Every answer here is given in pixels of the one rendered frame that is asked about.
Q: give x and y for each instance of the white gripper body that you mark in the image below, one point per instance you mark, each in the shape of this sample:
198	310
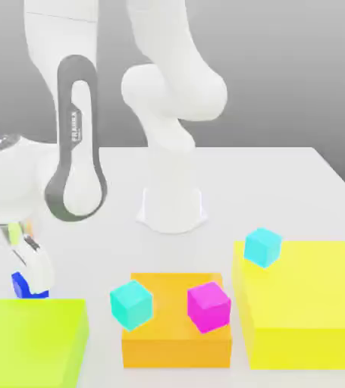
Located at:
40	268

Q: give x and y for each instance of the small blue cube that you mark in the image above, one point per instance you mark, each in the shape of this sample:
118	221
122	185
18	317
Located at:
20	286

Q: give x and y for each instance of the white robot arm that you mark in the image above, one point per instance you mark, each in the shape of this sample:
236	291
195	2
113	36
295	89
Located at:
166	97

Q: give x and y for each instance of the small turquoise cube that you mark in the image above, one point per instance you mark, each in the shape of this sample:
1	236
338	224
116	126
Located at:
131	304

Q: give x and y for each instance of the small magenta cube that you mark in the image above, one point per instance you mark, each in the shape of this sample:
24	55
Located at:
208	306

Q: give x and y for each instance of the small cyan cube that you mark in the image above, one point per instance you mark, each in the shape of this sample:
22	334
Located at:
263	247

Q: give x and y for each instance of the large lime green box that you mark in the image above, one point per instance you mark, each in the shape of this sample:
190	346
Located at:
29	342

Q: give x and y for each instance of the large orange box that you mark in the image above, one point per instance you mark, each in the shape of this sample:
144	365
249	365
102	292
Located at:
175	342

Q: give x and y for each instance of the large yellow box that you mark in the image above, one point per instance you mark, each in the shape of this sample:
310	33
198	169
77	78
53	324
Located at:
305	306

